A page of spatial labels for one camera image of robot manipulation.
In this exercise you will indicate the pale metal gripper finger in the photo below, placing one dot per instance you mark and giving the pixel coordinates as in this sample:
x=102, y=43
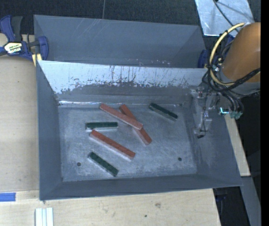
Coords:
x=196, y=121
x=205, y=123

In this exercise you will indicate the dark green flat block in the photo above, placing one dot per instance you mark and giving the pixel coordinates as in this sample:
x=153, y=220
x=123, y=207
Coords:
x=103, y=163
x=163, y=111
x=101, y=125

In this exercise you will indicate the grey metal bin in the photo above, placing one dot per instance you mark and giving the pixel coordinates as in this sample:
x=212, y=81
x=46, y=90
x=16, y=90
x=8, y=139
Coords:
x=162, y=149

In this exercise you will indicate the red-brown flat block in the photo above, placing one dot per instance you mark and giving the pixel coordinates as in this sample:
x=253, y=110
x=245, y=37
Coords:
x=121, y=116
x=143, y=135
x=113, y=145

